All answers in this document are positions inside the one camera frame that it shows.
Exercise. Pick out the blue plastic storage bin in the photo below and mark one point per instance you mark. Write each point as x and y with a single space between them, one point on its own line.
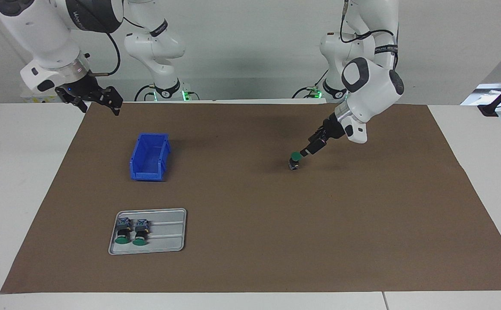
147 172

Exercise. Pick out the brown paper table mat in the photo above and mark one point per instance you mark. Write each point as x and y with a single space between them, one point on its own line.
298 224

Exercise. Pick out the green mushroom push button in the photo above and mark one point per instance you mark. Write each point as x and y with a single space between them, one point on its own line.
138 242
295 156
122 240

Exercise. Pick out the silver metal tray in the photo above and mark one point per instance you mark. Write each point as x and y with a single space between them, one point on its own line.
168 237

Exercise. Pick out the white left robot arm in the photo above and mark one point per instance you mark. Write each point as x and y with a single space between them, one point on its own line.
371 86

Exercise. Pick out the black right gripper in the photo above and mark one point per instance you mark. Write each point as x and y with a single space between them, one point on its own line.
80 88

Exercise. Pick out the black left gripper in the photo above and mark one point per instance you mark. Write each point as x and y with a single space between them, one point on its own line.
331 129

